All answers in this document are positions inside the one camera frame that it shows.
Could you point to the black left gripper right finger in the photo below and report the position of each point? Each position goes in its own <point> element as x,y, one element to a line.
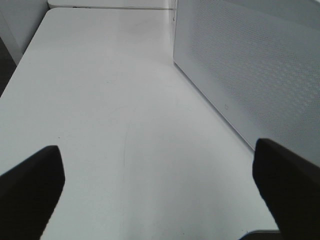
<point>290,188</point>

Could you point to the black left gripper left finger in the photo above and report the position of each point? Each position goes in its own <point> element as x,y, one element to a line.
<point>29,194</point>

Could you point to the white microwave door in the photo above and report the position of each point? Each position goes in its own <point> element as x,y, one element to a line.
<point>258,63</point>

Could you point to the white neighbouring table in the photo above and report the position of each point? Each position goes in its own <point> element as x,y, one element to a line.
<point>115,4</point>

